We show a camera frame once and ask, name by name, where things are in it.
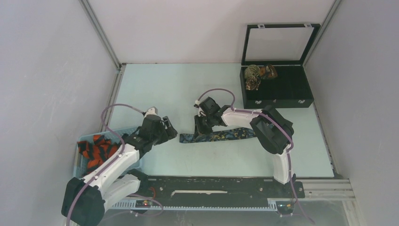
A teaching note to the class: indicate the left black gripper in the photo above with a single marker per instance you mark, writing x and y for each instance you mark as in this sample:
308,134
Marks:
171,132

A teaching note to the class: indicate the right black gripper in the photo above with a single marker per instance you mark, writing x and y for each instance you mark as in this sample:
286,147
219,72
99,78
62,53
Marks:
199,129

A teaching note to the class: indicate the blue floral necktie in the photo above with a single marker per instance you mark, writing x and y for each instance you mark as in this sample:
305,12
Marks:
224,135

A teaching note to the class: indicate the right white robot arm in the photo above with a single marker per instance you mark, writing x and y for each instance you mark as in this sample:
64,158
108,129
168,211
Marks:
273,131

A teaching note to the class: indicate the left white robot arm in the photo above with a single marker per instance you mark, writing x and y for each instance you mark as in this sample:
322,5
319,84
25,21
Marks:
87,199

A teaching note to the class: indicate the orange black striped tie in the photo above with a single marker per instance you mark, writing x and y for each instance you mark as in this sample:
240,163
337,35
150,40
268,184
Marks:
98,151

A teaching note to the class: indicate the green rolled tie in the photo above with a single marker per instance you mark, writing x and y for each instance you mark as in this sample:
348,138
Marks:
251,71

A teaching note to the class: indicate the orange brown rolled tie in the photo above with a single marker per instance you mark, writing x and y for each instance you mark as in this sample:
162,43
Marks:
267,72

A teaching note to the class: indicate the black display box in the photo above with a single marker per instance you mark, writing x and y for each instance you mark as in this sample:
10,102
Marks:
285,46

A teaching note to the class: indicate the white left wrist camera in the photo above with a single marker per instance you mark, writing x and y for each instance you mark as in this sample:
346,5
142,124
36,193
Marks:
151,111

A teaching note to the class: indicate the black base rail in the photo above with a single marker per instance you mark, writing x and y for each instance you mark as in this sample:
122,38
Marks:
218,191

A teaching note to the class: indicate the aluminium frame post left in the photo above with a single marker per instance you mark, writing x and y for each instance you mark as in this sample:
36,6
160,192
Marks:
100,32

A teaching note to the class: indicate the aluminium frame post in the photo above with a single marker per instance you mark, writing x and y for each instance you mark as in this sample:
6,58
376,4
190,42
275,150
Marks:
100,32
330,15

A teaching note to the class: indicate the grey cable duct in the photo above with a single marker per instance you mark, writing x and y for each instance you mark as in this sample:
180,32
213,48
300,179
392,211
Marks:
139,205

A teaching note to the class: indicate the aluminium frame post right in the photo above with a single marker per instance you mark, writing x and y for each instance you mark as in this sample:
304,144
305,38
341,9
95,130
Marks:
330,15

